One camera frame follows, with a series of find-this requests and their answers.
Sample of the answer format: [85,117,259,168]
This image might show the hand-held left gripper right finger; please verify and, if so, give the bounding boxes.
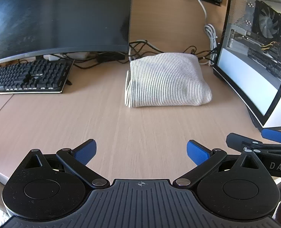
[172,140,262,189]

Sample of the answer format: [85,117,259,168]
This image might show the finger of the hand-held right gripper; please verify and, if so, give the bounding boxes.
[226,133,267,153]
[260,127,281,145]

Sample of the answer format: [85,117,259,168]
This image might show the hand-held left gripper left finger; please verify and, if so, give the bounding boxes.
[19,139,110,188]

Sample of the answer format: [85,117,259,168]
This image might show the striped shirt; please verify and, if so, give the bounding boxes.
[124,52,213,108]

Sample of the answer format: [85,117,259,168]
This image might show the glass-sided computer case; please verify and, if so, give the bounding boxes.
[212,0,281,133]

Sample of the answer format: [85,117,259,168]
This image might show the black keyboard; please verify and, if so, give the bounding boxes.
[0,58,75,96]

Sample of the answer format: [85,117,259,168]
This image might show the white adapter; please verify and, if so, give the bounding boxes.
[43,52,89,61]

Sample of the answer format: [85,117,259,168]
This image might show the black power adapter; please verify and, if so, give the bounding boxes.
[96,52,126,63]

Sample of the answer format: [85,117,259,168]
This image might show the curved computer monitor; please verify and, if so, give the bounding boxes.
[0,0,134,67]

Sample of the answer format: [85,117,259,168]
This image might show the white looped cable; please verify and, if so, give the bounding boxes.
[128,40,165,63]

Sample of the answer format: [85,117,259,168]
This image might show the white power cable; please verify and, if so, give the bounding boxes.
[190,0,219,66]

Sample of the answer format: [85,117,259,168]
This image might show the bundle of black cables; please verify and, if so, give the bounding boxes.
[73,40,217,69]

